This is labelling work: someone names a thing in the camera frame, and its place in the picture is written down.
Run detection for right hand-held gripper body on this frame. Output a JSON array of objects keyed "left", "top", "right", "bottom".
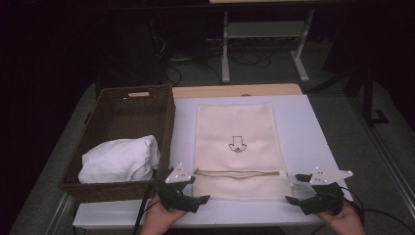
[{"left": 301, "top": 166, "right": 354, "bottom": 216}]

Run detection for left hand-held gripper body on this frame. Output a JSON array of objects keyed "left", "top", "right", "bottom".
[{"left": 158, "top": 162, "right": 201, "bottom": 213}]

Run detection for white cloth bundle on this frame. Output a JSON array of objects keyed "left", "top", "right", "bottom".
[{"left": 77, "top": 134, "right": 161, "bottom": 185}]

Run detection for cream drawstring bag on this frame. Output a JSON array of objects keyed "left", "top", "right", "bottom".
[{"left": 192, "top": 103, "right": 294, "bottom": 201}]

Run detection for brown wicker basket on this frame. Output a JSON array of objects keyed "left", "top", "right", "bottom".
[{"left": 58, "top": 84, "right": 176, "bottom": 204}]

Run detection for person's right hand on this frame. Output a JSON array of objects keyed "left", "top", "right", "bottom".
[{"left": 317, "top": 200, "right": 367, "bottom": 235}]

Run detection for person's left hand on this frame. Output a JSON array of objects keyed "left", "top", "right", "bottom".
[{"left": 140, "top": 194, "right": 188, "bottom": 235}]

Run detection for white board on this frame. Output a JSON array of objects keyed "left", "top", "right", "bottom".
[{"left": 72, "top": 94, "right": 355, "bottom": 228}]

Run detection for dark metal stand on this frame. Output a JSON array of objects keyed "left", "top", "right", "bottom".
[{"left": 344, "top": 65, "right": 390, "bottom": 127}]

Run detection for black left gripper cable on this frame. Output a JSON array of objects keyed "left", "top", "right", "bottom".
[{"left": 131, "top": 169, "right": 164, "bottom": 235}]

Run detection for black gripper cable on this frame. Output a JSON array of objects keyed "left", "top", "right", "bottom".
[
  {"left": 131, "top": 169, "right": 164, "bottom": 235},
  {"left": 309, "top": 186, "right": 415, "bottom": 235}
]

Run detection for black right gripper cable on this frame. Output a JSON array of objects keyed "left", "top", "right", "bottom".
[{"left": 309, "top": 186, "right": 415, "bottom": 235}]

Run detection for black floor cables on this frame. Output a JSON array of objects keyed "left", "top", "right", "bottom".
[{"left": 165, "top": 45, "right": 273, "bottom": 86}]

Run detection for white metal desk frame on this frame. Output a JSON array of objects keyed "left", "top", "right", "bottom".
[{"left": 220, "top": 9, "right": 317, "bottom": 85}]

